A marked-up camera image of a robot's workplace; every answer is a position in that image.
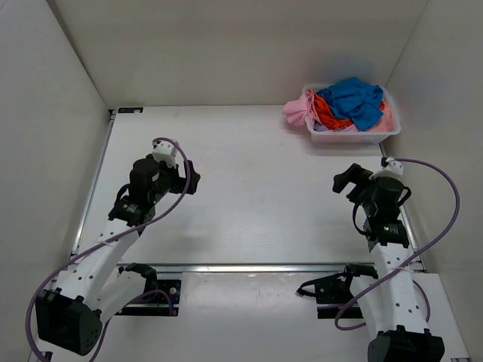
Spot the black label sticker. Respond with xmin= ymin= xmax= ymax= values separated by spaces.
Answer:
xmin=117 ymin=107 xmax=144 ymax=114

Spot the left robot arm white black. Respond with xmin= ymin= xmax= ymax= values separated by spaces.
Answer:
xmin=35 ymin=156 xmax=201 ymax=356

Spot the white plastic laundry basket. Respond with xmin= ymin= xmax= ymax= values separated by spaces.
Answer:
xmin=304 ymin=85 xmax=401 ymax=144

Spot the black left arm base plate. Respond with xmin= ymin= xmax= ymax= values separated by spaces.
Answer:
xmin=116 ymin=263 xmax=182 ymax=317

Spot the light pink t shirt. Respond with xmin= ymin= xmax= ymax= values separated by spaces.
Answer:
xmin=339 ymin=105 xmax=395 ymax=133

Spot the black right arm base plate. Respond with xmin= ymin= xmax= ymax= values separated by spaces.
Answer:
xmin=296 ymin=264 xmax=378 ymax=320

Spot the blue t shirt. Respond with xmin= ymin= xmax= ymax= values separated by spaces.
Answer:
xmin=316 ymin=78 xmax=384 ymax=131

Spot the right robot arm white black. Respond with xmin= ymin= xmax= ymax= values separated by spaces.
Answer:
xmin=333 ymin=159 xmax=445 ymax=361

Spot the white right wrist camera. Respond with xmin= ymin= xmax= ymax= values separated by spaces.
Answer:
xmin=369 ymin=157 xmax=404 ymax=179

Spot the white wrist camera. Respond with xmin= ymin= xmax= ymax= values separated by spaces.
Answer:
xmin=369 ymin=157 xmax=404 ymax=179
xmin=152 ymin=140 xmax=178 ymax=168

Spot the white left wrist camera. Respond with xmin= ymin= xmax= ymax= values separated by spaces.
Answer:
xmin=152 ymin=140 xmax=178 ymax=168

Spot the lavender t shirt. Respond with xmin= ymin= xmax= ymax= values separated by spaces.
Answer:
xmin=314 ymin=123 xmax=341 ymax=133

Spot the orange t shirt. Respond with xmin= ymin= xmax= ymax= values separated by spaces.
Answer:
xmin=314 ymin=94 xmax=387 ymax=130

